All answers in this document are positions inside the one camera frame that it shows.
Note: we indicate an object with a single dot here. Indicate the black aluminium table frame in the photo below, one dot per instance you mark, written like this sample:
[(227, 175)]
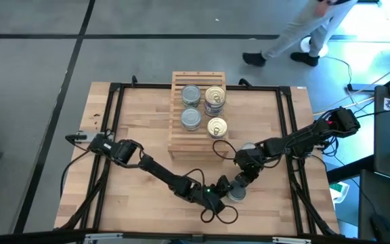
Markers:
[(266, 88)]

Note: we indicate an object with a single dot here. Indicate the black computer mouse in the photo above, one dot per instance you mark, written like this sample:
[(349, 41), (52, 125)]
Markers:
[(383, 228)]

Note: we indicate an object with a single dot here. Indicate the silver end bracket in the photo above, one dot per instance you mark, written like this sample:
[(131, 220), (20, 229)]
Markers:
[(291, 240), (103, 236)]

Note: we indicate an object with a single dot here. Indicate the person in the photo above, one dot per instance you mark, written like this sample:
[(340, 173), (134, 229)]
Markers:
[(300, 27)]

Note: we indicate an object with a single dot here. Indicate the green white box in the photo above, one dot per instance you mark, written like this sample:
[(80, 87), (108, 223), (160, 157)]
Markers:
[(339, 191)]

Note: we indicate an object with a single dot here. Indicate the blue label salmon can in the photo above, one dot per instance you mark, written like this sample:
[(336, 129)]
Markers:
[(217, 127), (214, 113), (215, 95)]

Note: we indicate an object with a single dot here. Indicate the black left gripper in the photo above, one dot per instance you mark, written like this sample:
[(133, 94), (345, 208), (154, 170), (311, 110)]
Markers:
[(201, 194)]

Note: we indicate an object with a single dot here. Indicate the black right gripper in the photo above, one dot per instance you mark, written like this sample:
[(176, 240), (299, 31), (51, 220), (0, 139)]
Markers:
[(249, 162)]

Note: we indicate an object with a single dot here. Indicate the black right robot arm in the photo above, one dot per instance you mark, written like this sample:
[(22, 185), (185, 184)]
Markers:
[(303, 139)]

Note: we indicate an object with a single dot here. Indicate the person's hand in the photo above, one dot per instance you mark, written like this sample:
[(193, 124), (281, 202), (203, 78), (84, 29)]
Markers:
[(321, 7)]

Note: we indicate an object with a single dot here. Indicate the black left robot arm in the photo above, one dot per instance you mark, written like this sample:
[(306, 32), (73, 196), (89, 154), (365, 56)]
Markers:
[(161, 173)]

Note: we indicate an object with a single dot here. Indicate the wooden slatted shelf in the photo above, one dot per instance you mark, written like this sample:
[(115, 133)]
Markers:
[(198, 144)]

